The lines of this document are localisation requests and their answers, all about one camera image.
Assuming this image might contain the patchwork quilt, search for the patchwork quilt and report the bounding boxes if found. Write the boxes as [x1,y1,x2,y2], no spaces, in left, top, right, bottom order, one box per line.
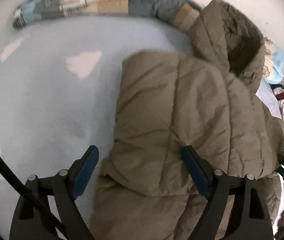
[12,0,284,85]

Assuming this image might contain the khaki puffer jacket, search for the khaki puffer jacket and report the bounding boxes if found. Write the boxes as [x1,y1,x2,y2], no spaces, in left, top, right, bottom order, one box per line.
[89,0,284,240]

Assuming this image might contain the black cable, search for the black cable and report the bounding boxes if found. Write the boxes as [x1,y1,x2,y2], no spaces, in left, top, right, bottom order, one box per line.
[0,132,66,233]

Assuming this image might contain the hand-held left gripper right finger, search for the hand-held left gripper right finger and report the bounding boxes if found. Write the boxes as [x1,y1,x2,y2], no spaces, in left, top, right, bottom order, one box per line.
[181,145,275,240]

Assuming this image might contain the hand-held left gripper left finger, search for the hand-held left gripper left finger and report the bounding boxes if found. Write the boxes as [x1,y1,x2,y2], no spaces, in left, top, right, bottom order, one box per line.
[9,145,100,240]

